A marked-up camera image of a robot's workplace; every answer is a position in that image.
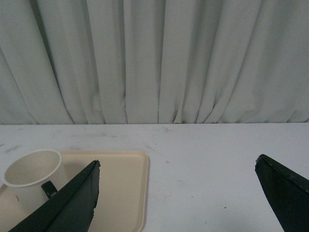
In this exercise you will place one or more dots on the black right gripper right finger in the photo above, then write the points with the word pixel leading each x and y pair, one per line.
pixel 286 192

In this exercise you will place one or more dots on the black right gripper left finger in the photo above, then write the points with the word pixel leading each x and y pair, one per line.
pixel 70 209

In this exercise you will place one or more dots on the white mug with black handle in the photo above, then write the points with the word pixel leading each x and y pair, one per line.
pixel 26 175

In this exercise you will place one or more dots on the beige square plastic plate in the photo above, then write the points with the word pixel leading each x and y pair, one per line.
pixel 123 182

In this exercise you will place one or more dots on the grey pleated curtain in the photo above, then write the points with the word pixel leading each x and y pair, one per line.
pixel 154 61

